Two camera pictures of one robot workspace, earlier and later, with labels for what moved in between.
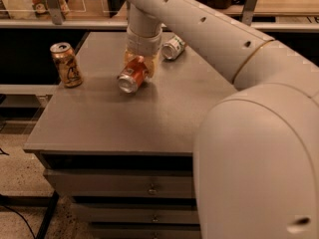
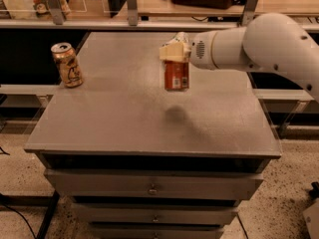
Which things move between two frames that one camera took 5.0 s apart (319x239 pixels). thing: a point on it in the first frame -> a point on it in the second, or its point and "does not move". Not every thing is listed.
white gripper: [144, 45] -> [199, 50]
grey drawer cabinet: [125, 160] does not move
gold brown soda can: [67, 64] does not move
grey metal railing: [55, 20] does not move
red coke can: [132, 75] -> [176, 75]
